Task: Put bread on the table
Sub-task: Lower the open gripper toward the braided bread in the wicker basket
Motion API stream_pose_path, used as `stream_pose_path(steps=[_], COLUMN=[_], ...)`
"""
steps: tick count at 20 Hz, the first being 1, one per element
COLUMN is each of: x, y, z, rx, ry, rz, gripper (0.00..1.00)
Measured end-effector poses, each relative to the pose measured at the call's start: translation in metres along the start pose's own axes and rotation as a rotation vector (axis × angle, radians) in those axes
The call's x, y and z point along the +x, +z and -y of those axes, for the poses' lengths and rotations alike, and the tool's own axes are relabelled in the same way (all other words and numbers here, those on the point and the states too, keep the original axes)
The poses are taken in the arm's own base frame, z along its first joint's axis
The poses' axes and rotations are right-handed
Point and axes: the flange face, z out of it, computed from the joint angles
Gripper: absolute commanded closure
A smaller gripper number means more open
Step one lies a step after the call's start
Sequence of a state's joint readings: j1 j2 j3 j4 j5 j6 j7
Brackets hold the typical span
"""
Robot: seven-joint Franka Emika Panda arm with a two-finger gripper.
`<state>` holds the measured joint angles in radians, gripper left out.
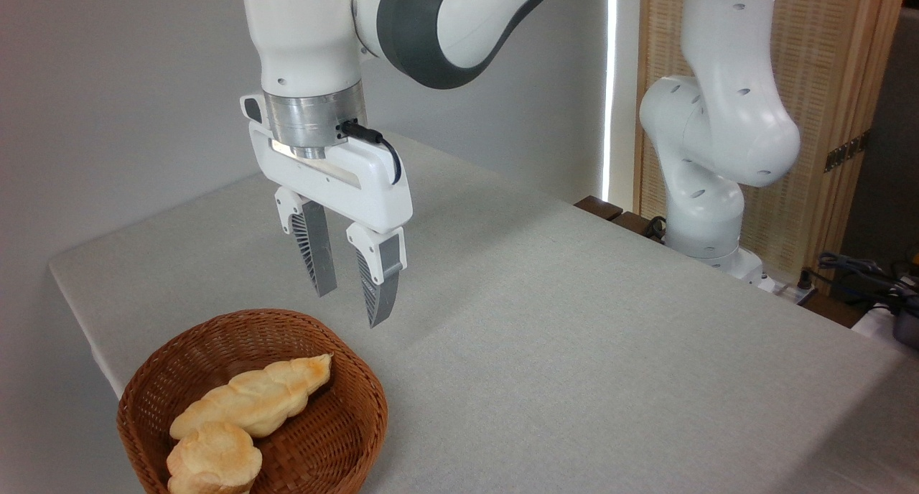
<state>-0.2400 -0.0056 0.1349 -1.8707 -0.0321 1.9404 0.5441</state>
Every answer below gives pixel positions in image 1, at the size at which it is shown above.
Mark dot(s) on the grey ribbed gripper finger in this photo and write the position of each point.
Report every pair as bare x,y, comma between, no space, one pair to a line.
319,250
380,286

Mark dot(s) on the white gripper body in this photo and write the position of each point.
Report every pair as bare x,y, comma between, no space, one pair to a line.
373,185

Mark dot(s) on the small round bread roll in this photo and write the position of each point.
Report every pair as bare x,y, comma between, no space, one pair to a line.
212,458

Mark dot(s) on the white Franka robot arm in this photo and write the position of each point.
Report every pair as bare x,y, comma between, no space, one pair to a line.
725,120

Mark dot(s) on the long twisted bread loaf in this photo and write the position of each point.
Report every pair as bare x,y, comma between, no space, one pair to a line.
266,397

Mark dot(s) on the brown woven wicker basket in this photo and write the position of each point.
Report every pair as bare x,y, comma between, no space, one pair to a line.
337,429

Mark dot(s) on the dark wooden block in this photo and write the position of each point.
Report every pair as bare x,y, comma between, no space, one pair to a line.
599,207

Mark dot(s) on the white power strip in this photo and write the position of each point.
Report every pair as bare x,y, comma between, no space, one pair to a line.
786,289

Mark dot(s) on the dark metal screen hinge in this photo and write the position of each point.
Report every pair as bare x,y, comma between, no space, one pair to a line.
846,151

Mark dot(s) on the wooden woven folding screen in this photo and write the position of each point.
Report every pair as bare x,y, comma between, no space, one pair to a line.
833,49

